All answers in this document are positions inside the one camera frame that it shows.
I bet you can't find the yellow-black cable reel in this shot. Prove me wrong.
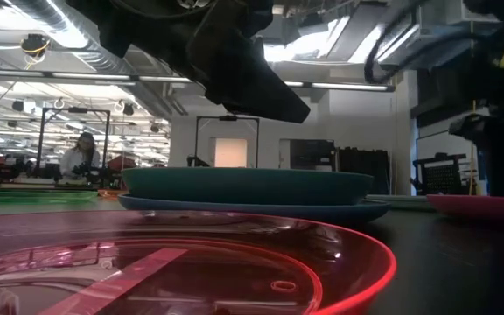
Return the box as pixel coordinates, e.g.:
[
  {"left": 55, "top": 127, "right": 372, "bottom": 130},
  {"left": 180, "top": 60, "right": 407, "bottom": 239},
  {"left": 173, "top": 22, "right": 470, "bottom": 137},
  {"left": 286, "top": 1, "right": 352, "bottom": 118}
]
[{"left": 19, "top": 32, "right": 53, "bottom": 59}]

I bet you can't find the dark blue opaque plate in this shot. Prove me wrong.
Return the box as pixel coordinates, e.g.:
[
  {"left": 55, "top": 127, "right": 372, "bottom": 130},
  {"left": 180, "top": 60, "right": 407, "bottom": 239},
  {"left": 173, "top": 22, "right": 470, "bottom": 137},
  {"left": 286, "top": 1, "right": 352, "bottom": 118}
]
[{"left": 117, "top": 193, "right": 392, "bottom": 224}]

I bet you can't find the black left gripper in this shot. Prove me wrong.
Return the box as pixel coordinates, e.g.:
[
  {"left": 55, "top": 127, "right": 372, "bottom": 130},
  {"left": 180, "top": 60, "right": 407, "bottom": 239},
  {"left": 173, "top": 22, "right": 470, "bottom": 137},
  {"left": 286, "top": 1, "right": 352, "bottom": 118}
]
[{"left": 66, "top": 0, "right": 312, "bottom": 124}]

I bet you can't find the person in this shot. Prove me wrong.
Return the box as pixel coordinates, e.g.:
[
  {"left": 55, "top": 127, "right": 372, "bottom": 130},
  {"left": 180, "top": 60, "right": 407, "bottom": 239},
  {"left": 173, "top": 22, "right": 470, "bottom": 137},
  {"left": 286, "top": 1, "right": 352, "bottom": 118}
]
[{"left": 59, "top": 131, "right": 102, "bottom": 181}]

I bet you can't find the long ceiling light bar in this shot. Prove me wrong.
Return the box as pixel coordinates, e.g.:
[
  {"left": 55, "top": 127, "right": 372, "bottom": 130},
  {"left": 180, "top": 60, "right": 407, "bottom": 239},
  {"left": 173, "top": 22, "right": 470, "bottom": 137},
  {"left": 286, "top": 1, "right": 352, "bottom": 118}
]
[{"left": 0, "top": 67, "right": 396, "bottom": 93}]

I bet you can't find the black metal rig frame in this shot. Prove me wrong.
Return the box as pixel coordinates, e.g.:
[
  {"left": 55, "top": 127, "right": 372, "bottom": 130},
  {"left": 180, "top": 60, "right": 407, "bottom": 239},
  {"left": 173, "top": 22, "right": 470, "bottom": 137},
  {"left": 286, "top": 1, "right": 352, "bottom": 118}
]
[
  {"left": 36, "top": 106, "right": 112, "bottom": 180},
  {"left": 193, "top": 115, "right": 261, "bottom": 169}
]

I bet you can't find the pink opaque plastic plate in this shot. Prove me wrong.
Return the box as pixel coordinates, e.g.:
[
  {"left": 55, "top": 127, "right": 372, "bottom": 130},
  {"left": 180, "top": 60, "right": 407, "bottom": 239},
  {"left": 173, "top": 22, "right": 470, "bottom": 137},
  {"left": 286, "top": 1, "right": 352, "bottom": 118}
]
[{"left": 426, "top": 193, "right": 504, "bottom": 221}]

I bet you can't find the green translucent plastic plate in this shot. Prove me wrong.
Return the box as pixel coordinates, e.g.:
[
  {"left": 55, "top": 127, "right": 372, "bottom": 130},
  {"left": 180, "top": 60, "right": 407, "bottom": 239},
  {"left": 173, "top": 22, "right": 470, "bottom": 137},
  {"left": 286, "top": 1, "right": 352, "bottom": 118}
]
[{"left": 0, "top": 188, "right": 100, "bottom": 204}]

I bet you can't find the black mesh cart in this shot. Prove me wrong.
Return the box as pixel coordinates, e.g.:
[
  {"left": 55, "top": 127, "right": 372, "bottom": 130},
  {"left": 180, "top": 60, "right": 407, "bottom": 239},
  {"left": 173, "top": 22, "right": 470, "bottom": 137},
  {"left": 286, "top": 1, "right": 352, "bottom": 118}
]
[{"left": 410, "top": 151, "right": 469, "bottom": 196}]

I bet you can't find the pale green plastic plate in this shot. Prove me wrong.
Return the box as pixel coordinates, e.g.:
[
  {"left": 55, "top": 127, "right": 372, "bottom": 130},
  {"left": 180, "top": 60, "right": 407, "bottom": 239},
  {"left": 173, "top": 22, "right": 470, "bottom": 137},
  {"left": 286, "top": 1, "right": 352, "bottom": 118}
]
[{"left": 365, "top": 193, "right": 437, "bottom": 212}]

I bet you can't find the silver ventilation duct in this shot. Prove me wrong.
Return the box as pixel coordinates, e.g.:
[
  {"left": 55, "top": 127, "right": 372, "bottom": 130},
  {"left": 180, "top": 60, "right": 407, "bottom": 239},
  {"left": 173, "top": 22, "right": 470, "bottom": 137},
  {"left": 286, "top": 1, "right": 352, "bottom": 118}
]
[{"left": 0, "top": 0, "right": 179, "bottom": 117}]

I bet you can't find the orange plastic plate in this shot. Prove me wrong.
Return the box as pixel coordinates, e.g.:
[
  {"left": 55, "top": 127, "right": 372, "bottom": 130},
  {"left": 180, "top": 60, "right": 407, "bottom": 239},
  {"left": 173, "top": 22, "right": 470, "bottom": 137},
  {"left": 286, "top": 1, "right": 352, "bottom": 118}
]
[{"left": 97, "top": 188, "right": 129, "bottom": 198}]

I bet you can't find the red translucent plastic plate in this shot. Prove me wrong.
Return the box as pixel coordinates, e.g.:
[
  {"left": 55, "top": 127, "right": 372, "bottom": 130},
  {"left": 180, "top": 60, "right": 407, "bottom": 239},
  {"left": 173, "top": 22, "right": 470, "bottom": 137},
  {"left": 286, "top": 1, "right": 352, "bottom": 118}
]
[{"left": 0, "top": 208, "right": 398, "bottom": 315}]

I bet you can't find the black cabinet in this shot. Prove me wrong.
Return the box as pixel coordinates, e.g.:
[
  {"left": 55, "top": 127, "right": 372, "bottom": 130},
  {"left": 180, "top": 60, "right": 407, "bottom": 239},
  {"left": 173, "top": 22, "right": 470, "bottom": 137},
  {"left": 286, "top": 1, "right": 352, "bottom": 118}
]
[{"left": 336, "top": 147, "right": 391, "bottom": 193}]

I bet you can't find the dark teal opaque plate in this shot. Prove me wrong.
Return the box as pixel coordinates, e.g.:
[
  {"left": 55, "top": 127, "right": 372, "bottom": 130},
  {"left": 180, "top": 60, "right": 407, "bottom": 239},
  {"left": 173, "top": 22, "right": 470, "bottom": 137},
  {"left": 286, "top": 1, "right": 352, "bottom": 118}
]
[{"left": 121, "top": 167, "right": 375, "bottom": 207}]

